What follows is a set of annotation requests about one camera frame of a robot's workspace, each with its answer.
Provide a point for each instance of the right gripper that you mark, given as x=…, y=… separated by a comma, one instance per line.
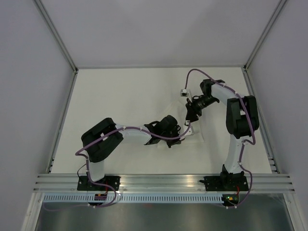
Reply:
x=192, y=111

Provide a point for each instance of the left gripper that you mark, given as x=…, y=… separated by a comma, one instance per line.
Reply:
x=177, y=141

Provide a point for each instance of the white cloth napkin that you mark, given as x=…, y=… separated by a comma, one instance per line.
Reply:
x=178, y=110

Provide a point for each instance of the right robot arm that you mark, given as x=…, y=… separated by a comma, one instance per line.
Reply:
x=241, y=119

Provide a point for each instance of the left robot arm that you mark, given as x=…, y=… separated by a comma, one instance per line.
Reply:
x=102, y=139

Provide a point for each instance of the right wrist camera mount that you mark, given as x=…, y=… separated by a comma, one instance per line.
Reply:
x=186, y=93

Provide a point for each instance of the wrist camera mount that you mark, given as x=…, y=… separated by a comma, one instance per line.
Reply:
x=186, y=93
x=188, y=128

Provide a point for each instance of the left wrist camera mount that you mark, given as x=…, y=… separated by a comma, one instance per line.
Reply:
x=188, y=128

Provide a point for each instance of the back aluminium frame rail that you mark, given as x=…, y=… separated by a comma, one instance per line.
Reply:
x=160, y=66

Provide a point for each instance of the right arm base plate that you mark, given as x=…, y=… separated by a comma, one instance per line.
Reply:
x=226, y=182

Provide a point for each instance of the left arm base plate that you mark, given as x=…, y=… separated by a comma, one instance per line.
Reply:
x=84, y=184

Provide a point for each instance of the left side aluminium rail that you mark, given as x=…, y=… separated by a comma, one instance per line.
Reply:
x=56, y=139

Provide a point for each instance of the white slotted cable duct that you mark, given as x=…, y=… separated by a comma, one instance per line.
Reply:
x=135, y=198

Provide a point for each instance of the front aluminium rail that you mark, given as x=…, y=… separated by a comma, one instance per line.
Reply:
x=162, y=183

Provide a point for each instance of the right aluminium frame post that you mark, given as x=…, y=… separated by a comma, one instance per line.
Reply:
x=265, y=32

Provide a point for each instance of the aluminium frame post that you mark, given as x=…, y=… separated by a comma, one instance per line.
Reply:
x=265, y=32
x=55, y=34

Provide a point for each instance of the left aluminium frame post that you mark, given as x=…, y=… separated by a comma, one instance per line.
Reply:
x=55, y=34

